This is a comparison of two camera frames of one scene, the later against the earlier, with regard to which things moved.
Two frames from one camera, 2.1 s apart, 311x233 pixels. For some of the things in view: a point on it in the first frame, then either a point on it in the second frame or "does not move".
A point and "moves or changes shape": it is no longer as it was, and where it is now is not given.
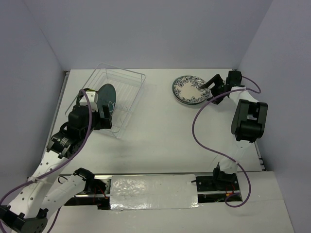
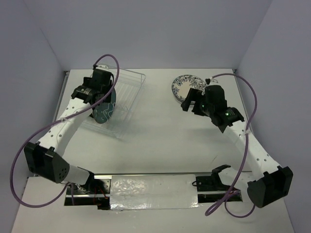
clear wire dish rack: x=128 y=85 does not move
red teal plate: x=189 y=104 moves or changes shape
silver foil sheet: x=132 y=192 does not move
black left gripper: x=103 y=123 -> x=108 y=88
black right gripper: x=217 y=80 -> x=191 y=96
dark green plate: x=107 y=96 does not move
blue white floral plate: x=186 y=89 does not move
